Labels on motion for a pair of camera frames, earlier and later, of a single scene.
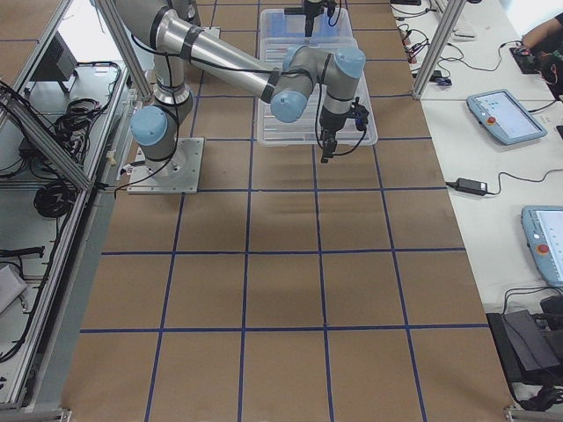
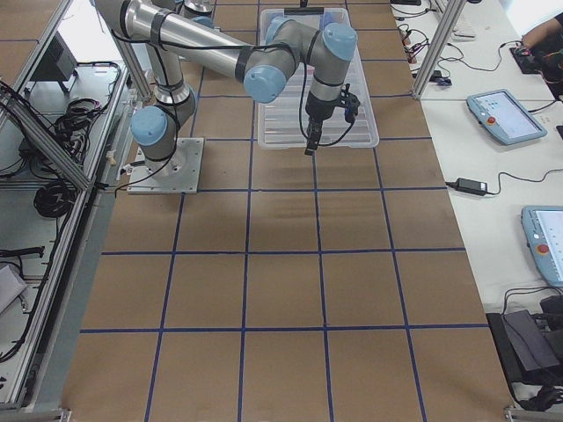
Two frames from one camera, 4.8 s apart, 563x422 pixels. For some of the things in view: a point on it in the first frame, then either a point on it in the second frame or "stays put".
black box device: (530, 351) stays put
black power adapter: (469, 186) stays put
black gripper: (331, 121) to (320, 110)
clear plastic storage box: (332, 31) stays put
